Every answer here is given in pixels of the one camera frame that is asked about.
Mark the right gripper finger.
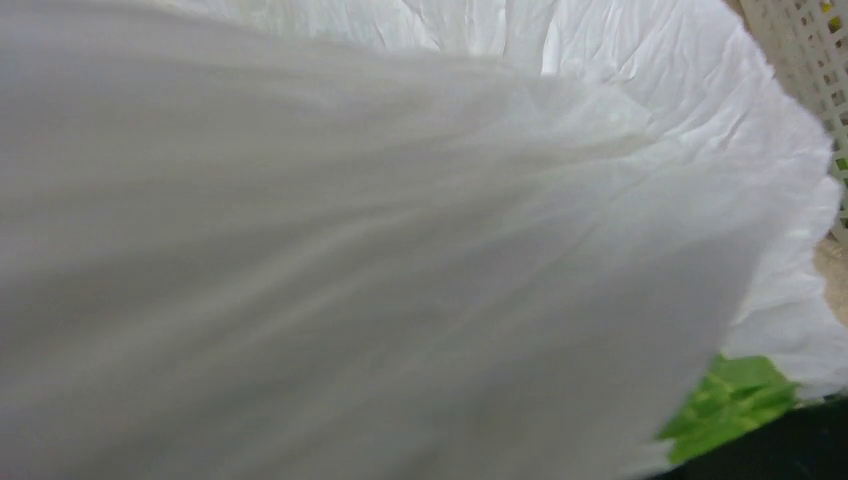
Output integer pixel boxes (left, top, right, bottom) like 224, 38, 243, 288
654, 396, 847, 480

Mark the white plastic bag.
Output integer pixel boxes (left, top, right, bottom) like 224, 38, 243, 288
1, 1, 847, 479

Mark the green fake leaf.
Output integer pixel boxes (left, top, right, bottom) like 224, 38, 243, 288
657, 355, 799, 465

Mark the white plastic basket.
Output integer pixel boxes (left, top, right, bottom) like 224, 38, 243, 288
738, 0, 848, 246

